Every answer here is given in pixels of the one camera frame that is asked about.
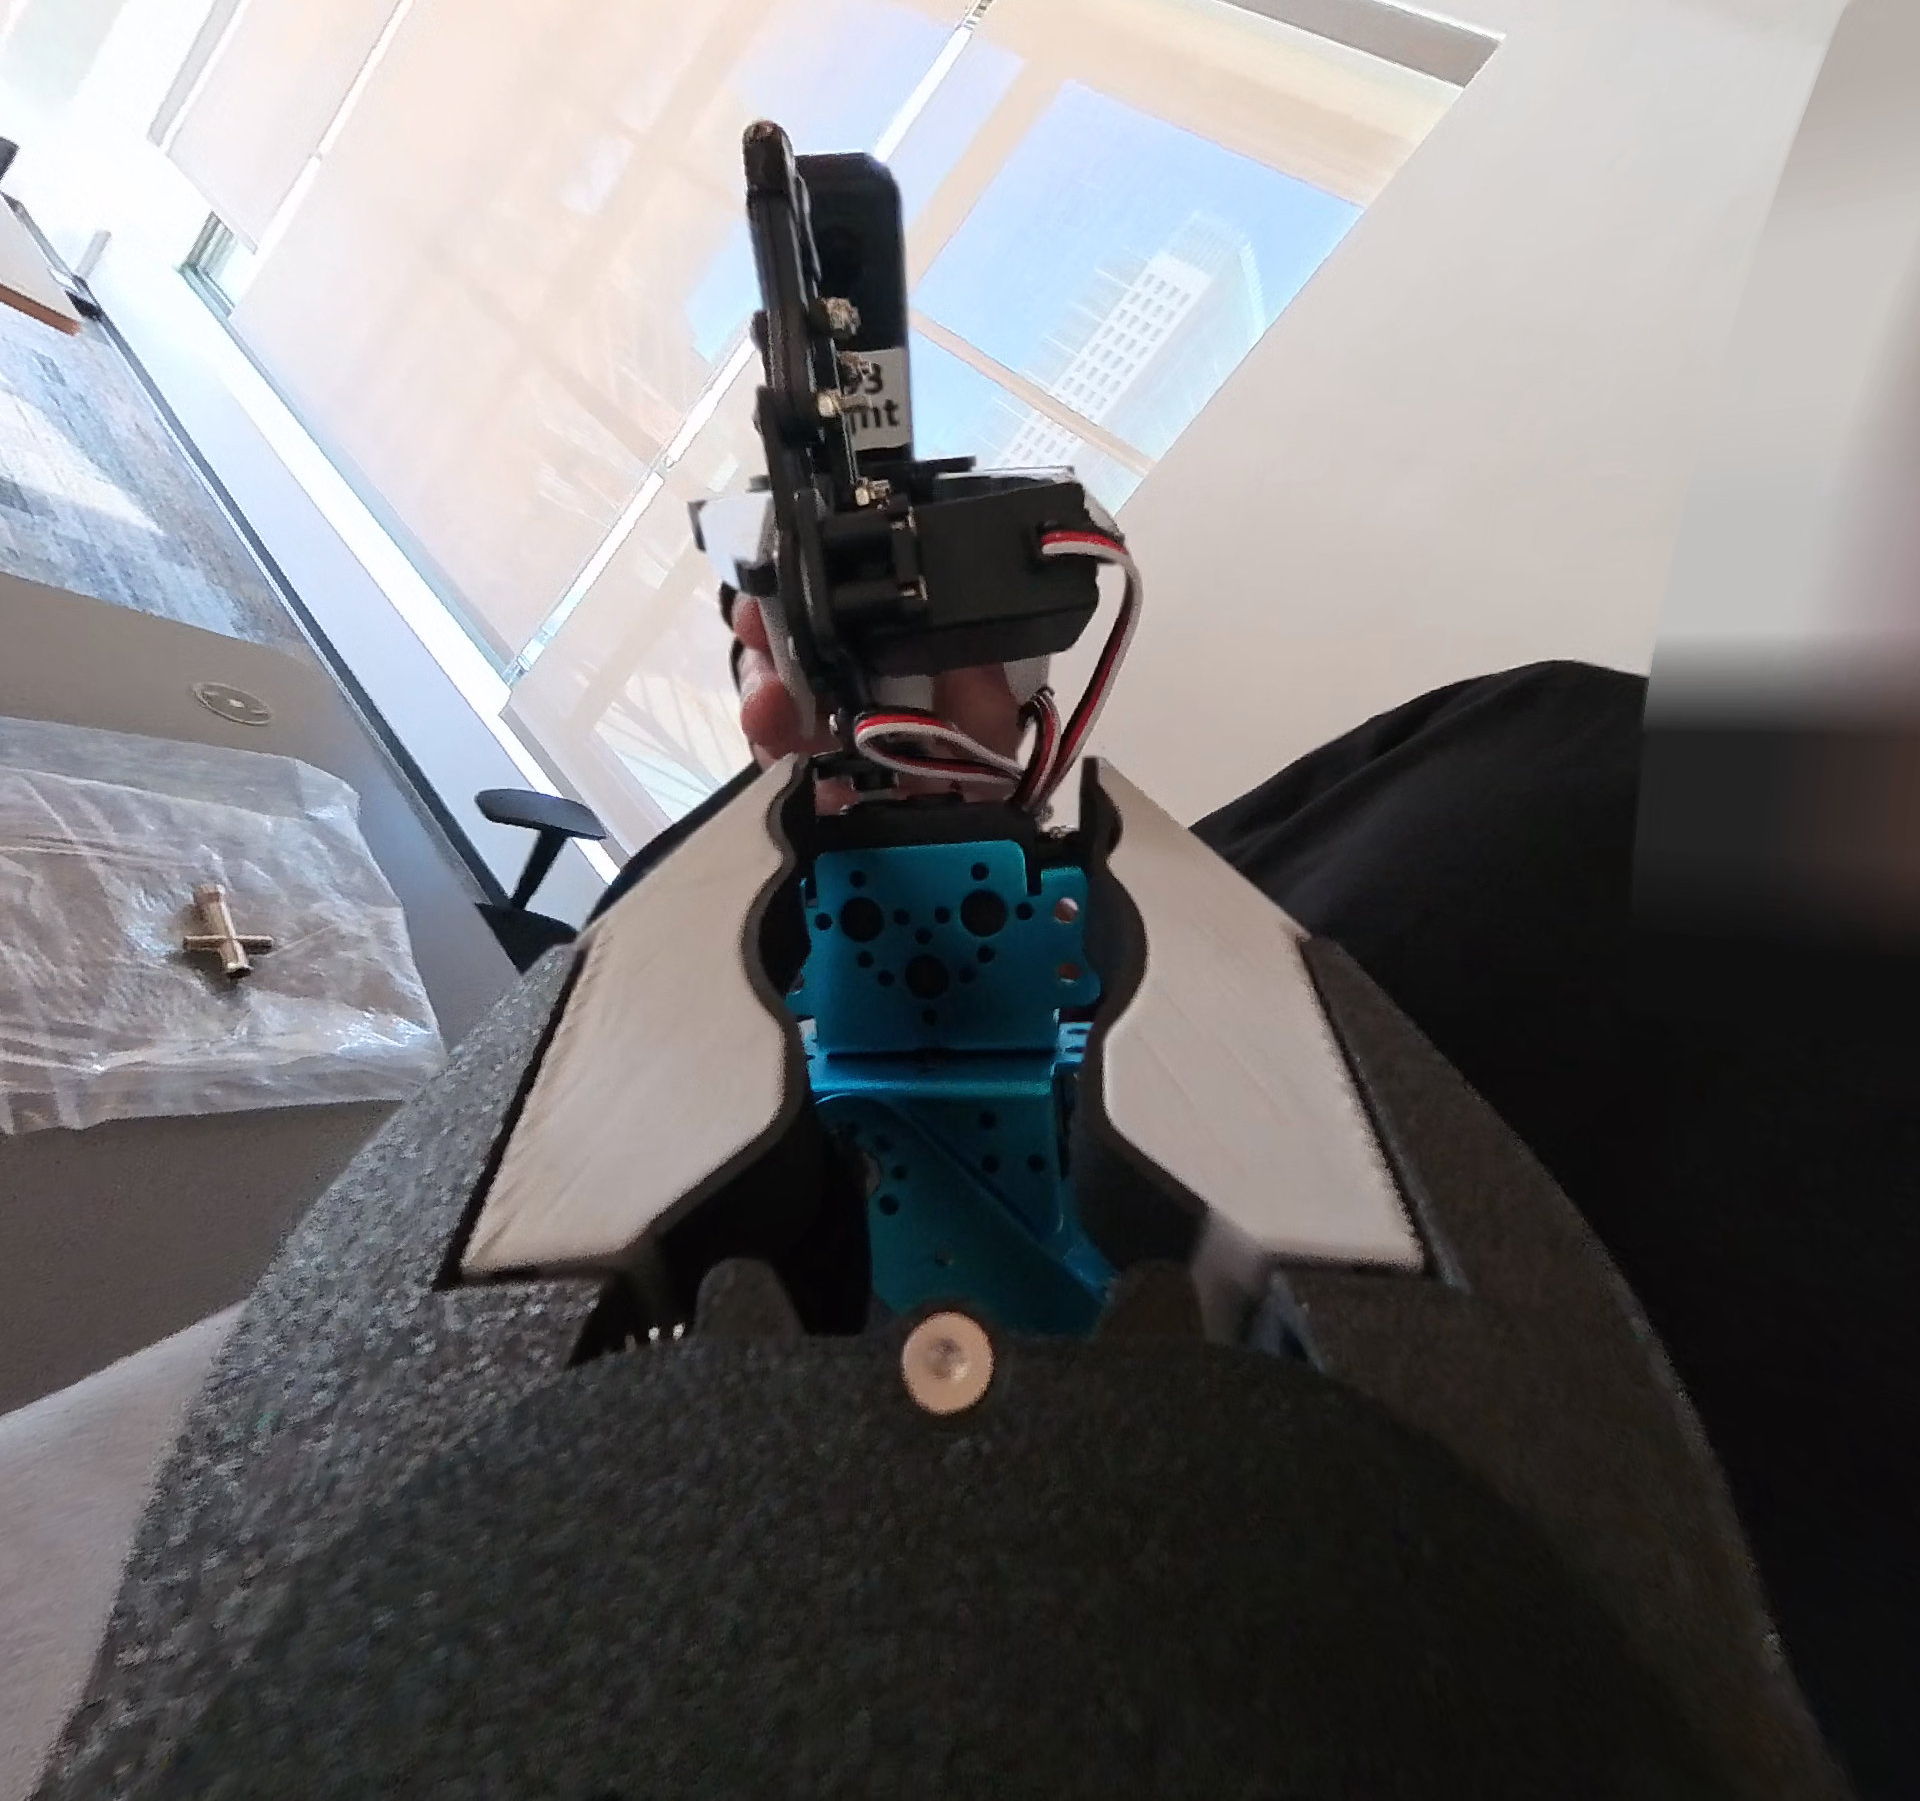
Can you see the large office window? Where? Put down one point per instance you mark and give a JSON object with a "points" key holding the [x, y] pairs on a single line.
{"points": [[601, 256]]}

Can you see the large clear plastic bag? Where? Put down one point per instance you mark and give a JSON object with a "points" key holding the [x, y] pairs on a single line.
{"points": [[299, 842]]}

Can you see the round desk grommet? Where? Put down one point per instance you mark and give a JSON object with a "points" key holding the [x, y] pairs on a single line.
{"points": [[240, 702]]}

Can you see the black mesh office chair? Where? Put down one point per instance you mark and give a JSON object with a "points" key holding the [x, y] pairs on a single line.
{"points": [[540, 856]]}

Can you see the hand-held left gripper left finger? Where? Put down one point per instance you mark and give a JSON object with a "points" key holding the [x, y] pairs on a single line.
{"points": [[629, 1081]]}

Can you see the person's right hand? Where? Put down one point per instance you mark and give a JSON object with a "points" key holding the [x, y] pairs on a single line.
{"points": [[766, 706]]}

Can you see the blue black toy robot arm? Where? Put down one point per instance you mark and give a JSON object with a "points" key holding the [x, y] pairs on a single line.
{"points": [[929, 960]]}

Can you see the small metal cross wrench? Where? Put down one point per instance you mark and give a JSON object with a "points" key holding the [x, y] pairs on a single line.
{"points": [[232, 940]]}

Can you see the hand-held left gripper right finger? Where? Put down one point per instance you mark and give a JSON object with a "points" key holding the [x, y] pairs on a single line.
{"points": [[1244, 1081]]}

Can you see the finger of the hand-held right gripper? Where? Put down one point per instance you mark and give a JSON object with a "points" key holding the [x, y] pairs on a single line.
{"points": [[727, 535], [1082, 489]]}

